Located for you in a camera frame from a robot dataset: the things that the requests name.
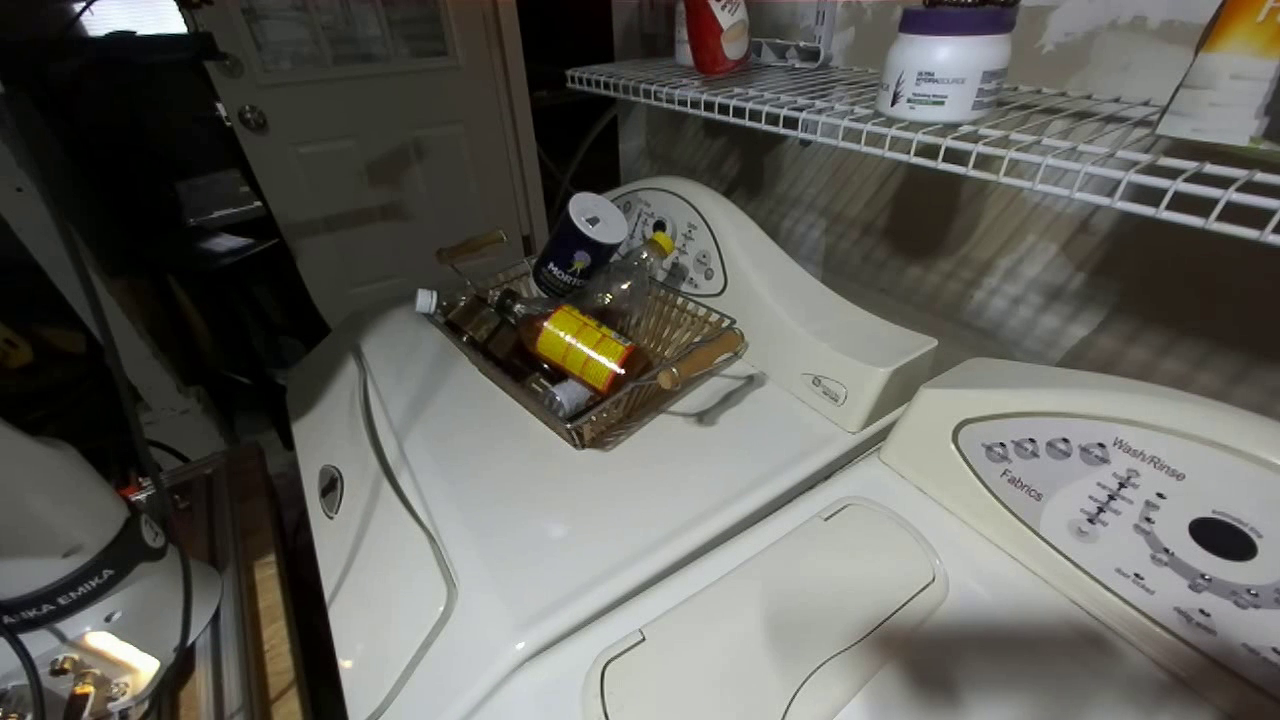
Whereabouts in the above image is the vinegar bottle with yellow label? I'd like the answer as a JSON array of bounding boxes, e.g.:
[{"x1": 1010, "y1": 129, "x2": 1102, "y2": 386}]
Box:
[{"x1": 493, "y1": 293, "x2": 654, "y2": 402}]

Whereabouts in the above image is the dark bottle with white cap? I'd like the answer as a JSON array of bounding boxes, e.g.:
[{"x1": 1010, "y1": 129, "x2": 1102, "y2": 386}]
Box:
[{"x1": 526, "y1": 355, "x2": 605, "y2": 423}]

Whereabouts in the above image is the clear plastic bottle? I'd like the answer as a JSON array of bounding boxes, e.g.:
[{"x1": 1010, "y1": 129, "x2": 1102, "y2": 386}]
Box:
[{"x1": 596, "y1": 254, "x2": 670, "y2": 317}]

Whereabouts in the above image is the blue container with white lid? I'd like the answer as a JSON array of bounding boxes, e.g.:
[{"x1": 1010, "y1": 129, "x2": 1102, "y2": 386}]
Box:
[{"x1": 534, "y1": 189, "x2": 634, "y2": 299}]

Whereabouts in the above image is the white jar with purple lid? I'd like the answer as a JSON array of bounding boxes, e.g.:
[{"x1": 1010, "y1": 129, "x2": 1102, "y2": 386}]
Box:
[{"x1": 876, "y1": 0, "x2": 1019, "y2": 129}]

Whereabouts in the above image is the white washing machine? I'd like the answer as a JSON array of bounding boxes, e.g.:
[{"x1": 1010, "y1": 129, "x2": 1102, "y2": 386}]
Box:
[{"x1": 284, "y1": 171, "x2": 940, "y2": 720}]

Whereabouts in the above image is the white dryer machine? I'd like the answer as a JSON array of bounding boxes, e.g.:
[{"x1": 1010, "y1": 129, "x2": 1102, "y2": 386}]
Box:
[{"x1": 471, "y1": 355, "x2": 1280, "y2": 720}]

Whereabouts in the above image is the white panel door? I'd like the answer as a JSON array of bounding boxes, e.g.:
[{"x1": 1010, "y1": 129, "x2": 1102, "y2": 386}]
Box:
[{"x1": 177, "y1": 0, "x2": 551, "y2": 332}]

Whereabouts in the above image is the clear plastic container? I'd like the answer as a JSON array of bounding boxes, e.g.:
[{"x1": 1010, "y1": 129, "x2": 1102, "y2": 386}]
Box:
[{"x1": 754, "y1": 0, "x2": 855, "y2": 72}]

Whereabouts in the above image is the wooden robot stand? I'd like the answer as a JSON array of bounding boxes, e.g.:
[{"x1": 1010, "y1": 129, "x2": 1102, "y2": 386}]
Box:
[{"x1": 195, "y1": 444, "x2": 319, "y2": 720}]

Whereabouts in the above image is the orange and white box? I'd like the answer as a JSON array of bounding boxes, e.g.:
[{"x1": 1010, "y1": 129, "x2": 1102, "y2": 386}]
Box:
[{"x1": 1158, "y1": 0, "x2": 1280, "y2": 147}]

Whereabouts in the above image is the wire basket with wooden handles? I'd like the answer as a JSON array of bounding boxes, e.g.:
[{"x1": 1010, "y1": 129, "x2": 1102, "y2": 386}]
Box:
[{"x1": 414, "y1": 271, "x2": 771, "y2": 454}]

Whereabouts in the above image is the white wire shelf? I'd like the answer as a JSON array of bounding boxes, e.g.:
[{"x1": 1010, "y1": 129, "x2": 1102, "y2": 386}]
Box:
[{"x1": 560, "y1": 58, "x2": 1280, "y2": 254}]

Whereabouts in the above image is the black cable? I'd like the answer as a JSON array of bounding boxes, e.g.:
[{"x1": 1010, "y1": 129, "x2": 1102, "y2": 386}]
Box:
[{"x1": 0, "y1": 621, "x2": 58, "y2": 720}]

